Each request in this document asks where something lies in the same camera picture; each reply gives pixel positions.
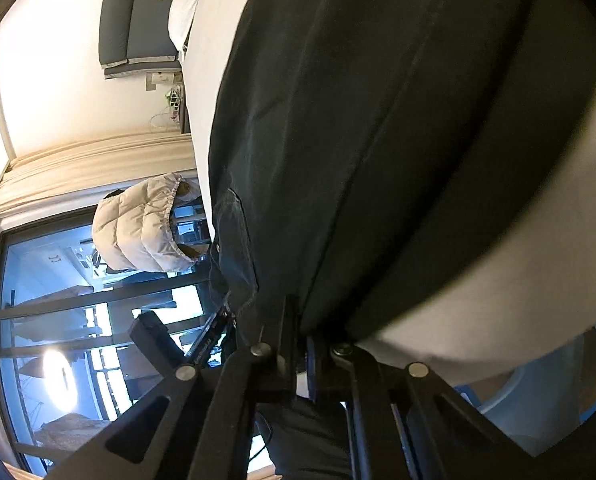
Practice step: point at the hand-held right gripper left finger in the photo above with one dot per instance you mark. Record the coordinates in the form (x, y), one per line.
(283, 360)

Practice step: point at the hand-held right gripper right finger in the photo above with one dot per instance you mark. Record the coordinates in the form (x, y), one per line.
(328, 375)

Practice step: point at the black denim pants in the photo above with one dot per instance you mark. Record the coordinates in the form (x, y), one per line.
(357, 135)

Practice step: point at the beige puffer jacket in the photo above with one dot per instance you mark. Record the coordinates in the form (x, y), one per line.
(133, 225)

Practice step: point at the large glass window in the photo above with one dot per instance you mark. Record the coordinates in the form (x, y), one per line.
(38, 280)

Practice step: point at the bed with white sheet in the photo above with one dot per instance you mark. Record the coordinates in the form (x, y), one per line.
(477, 350)

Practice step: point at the cream curtain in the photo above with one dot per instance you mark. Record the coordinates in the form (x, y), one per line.
(78, 170)

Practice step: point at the pale blue round basin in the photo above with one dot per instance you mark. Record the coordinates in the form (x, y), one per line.
(537, 400)

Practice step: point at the dark grey nightstand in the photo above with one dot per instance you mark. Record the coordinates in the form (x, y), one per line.
(184, 110)

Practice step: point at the grey upholstered headboard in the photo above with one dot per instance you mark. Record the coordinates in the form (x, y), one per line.
(128, 20)

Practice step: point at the white pillow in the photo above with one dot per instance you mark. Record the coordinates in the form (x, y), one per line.
(180, 20)

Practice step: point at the wall switch plate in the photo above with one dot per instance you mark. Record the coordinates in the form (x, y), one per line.
(154, 81)

